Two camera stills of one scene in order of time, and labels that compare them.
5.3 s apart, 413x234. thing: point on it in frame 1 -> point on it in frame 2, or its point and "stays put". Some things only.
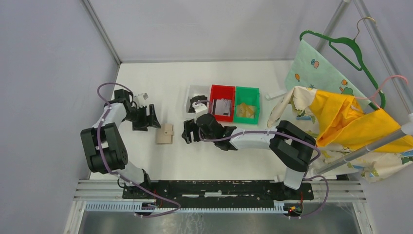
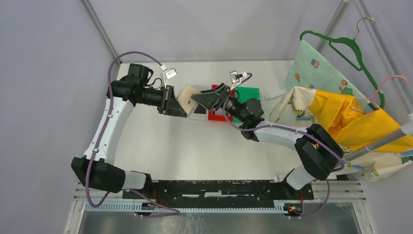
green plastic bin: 247,105 stays put
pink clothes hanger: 373,97 stays put
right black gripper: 189,126 -> 211,98
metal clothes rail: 407,129 stays put
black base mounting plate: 265,190 stays put
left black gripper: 149,121 -> 170,106
